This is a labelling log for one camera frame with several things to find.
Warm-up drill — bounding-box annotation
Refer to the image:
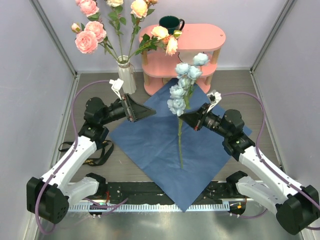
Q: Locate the white slotted cable duct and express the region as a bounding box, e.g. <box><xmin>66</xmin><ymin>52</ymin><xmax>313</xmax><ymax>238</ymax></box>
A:
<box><xmin>68</xmin><ymin>201</ymin><xmax>230</xmax><ymax>214</ymax></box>

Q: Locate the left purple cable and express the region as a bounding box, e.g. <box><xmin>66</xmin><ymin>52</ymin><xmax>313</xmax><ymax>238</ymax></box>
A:
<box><xmin>34</xmin><ymin>80</ymin><xmax>128</xmax><ymax>235</ymax></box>

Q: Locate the dark green mug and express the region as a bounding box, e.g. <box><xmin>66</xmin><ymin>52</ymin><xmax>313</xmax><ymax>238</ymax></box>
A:
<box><xmin>158</xmin><ymin>15</ymin><xmax>185</xmax><ymax>35</ymax></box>

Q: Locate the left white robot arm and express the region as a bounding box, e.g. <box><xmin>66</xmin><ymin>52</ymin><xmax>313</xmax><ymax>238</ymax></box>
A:
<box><xmin>26</xmin><ymin>94</ymin><xmax>156</xmax><ymax>224</ymax></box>

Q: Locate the pink three-tier shelf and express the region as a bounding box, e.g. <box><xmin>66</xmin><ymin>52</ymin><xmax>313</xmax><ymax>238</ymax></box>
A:
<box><xmin>141</xmin><ymin>23</ymin><xmax>226</xmax><ymax>96</ymax></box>

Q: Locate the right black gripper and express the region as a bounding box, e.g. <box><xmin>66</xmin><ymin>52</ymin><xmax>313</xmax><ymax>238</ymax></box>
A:
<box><xmin>180</xmin><ymin>102</ymin><xmax>231</xmax><ymax>139</ymax></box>

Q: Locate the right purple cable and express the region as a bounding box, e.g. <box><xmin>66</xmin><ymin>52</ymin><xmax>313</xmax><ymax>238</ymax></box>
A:
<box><xmin>221</xmin><ymin>91</ymin><xmax>320</xmax><ymax>231</ymax></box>

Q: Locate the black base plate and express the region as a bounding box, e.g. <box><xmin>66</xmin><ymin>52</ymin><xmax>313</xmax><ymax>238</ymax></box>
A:
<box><xmin>76</xmin><ymin>180</ymin><xmax>257</xmax><ymax>206</ymax></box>

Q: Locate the peach spray rose stem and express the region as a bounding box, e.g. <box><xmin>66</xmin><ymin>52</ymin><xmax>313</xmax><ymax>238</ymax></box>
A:
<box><xmin>128</xmin><ymin>26</ymin><xmax>182</xmax><ymax>59</ymax></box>

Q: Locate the pink peony flower stem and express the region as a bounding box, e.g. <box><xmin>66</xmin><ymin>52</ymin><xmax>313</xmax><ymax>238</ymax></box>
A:
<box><xmin>70</xmin><ymin>20</ymin><xmax>120</xmax><ymax>63</ymax></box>

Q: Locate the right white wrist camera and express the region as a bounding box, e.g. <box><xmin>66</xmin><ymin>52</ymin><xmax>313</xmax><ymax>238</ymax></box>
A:
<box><xmin>206</xmin><ymin>90</ymin><xmax>222</xmax><ymax>113</ymax></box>

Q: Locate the white scalloped bowl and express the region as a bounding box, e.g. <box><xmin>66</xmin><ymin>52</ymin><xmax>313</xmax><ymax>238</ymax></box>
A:
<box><xmin>178</xmin><ymin>51</ymin><xmax>198</xmax><ymax>65</ymax></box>

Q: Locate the pink rose flower stem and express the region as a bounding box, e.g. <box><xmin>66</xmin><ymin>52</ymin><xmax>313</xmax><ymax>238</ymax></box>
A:
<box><xmin>74</xmin><ymin>0</ymin><xmax>121</xmax><ymax>63</ymax></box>

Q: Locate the artificial flower bunch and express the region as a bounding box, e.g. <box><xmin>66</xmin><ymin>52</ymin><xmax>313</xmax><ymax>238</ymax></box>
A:
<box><xmin>166</xmin><ymin>52</ymin><xmax>210</xmax><ymax>170</ymax></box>

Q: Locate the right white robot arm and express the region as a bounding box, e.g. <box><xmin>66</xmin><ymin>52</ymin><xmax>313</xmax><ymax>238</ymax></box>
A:
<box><xmin>179</xmin><ymin>103</ymin><xmax>320</xmax><ymax>235</ymax></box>

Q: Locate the floral round plate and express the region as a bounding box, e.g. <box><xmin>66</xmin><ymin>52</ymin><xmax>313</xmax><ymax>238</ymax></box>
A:
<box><xmin>162</xmin><ymin>77</ymin><xmax>172</xmax><ymax>85</ymax></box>

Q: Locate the black ribbon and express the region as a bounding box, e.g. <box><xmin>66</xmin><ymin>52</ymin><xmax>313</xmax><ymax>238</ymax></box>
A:
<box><xmin>58</xmin><ymin>139</ymin><xmax>115</xmax><ymax>168</ymax></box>

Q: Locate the purple cable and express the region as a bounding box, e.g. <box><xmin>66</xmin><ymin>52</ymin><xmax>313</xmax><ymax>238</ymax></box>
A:
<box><xmin>221</xmin><ymin>91</ymin><xmax>320</xmax><ymax>231</ymax></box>
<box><xmin>34</xmin><ymin>80</ymin><xmax>128</xmax><ymax>235</ymax></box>

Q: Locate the green leafy flower stem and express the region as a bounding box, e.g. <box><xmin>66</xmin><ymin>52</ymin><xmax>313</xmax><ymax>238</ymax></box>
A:
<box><xmin>105</xmin><ymin>0</ymin><xmax>127</xmax><ymax>64</ymax></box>

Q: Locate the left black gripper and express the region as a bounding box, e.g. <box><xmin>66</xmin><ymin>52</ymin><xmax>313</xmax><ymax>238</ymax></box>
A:
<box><xmin>100</xmin><ymin>93</ymin><xmax>156</xmax><ymax>126</ymax></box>

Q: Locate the white ribbed ceramic vase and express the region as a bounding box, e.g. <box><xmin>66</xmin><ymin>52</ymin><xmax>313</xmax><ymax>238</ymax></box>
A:
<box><xmin>117</xmin><ymin>55</ymin><xmax>137</xmax><ymax>95</ymax></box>

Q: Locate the blue wrapping paper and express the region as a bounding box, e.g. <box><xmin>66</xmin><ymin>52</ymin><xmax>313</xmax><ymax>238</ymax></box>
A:
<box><xmin>109</xmin><ymin>78</ymin><xmax>231</xmax><ymax>212</ymax></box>

